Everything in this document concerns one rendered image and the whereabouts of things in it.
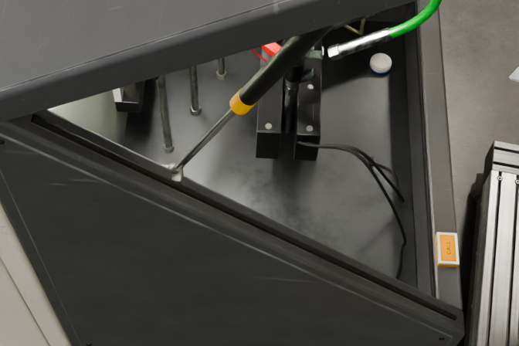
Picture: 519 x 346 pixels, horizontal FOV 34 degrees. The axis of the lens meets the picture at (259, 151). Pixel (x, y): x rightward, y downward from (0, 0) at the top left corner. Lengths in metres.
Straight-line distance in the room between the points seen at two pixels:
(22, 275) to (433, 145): 0.66
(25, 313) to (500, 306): 1.19
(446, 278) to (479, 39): 1.59
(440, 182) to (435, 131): 0.09
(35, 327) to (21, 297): 0.11
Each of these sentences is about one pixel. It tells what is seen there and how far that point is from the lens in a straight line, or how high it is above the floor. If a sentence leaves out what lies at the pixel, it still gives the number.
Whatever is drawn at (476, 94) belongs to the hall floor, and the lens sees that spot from 2.67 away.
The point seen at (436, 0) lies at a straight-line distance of 1.15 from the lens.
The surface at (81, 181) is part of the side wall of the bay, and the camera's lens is 0.88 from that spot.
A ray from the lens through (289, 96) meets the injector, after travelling 1.32.
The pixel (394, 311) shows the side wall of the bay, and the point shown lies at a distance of 1.17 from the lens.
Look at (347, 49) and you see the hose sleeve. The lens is 1.22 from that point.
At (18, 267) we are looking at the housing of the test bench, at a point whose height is 1.11.
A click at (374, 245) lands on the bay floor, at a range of 1.43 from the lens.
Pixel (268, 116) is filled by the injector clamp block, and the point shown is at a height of 0.98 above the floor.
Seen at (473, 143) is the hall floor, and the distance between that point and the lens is 2.57.
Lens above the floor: 2.11
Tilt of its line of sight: 59 degrees down
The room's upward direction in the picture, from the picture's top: 4 degrees clockwise
